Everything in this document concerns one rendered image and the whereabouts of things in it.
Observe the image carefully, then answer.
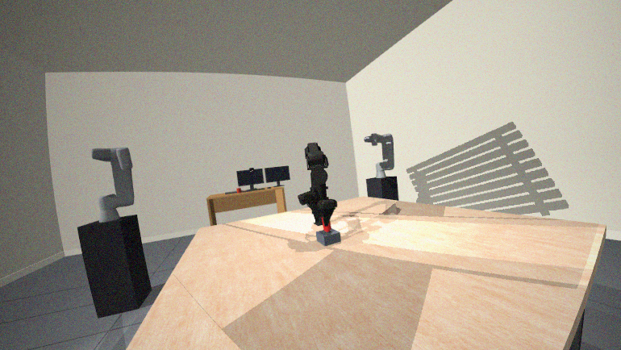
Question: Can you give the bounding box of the red marker cap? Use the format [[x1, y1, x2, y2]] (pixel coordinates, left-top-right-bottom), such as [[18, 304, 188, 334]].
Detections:
[[322, 218, 331, 231]]

